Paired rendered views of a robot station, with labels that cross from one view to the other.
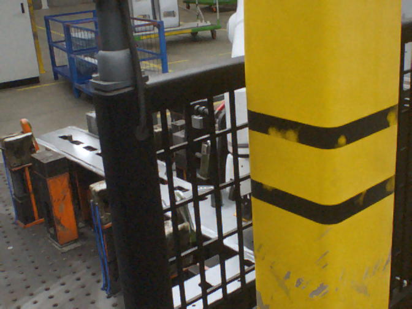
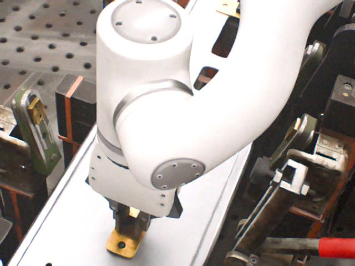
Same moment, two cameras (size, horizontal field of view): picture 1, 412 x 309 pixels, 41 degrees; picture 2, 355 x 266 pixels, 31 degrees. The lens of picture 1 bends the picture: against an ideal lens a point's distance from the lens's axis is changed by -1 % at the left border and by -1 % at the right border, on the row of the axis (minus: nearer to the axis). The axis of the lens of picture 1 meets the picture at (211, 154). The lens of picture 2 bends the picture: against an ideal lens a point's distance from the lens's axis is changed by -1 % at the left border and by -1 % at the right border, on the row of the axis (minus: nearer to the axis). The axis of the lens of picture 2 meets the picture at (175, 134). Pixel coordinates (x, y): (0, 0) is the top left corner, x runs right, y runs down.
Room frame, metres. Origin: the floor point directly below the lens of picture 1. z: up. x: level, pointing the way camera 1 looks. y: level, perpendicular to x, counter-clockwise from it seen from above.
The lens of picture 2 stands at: (1.04, -0.44, 1.71)
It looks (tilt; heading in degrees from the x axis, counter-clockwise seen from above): 51 degrees down; 53
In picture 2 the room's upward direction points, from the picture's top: 8 degrees clockwise
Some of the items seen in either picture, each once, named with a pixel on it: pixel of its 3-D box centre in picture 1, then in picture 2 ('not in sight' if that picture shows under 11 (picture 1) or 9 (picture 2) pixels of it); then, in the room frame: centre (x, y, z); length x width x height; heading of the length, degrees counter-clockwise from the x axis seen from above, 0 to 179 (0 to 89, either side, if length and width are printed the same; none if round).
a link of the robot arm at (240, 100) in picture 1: (245, 111); (143, 76); (1.26, -0.09, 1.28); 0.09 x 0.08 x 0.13; 77
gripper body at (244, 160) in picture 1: (246, 168); (135, 165); (1.26, -0.08, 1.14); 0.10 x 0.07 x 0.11; 128
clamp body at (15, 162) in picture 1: (24, 179); not in sight; (1.96, 0.72, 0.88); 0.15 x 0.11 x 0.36; 128
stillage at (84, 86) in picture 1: (116, 61); not in sight; (6.68, 1.06, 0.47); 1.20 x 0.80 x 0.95; 29
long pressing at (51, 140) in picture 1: (141, 174); (240, 5); (1.63, 0.23, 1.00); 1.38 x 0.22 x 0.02; 38
